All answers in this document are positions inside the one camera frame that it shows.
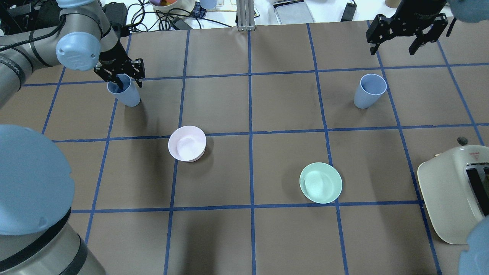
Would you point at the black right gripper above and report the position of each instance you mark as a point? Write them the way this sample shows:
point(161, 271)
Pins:
point(415, 11)

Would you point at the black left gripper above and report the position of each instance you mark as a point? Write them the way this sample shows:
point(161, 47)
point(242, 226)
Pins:
point(113, 57)

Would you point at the blue cup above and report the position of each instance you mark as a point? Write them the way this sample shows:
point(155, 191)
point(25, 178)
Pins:
point(130, 97)
point(370, 89)

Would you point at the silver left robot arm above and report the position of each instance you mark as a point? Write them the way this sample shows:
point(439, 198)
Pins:
point(83, 40)

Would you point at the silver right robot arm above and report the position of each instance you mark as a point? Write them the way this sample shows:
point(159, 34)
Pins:
point(287, 150)

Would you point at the black power adapter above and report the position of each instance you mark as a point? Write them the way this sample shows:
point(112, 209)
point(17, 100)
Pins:
point(349, 11)

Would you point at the pink bowl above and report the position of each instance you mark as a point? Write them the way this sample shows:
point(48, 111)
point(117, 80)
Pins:
point(187, 144)

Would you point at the grey scale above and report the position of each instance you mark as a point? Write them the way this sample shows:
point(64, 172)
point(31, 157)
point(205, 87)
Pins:
point(292, 12)

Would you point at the cream white toaster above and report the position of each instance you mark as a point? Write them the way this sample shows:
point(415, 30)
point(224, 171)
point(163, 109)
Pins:
point(454, 186)

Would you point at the mint green bowl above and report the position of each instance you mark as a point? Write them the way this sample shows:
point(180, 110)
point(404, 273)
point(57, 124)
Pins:
point(320, 183)

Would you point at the aluminium frame post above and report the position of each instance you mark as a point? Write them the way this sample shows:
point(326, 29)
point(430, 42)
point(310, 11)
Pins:
point(245, 15)

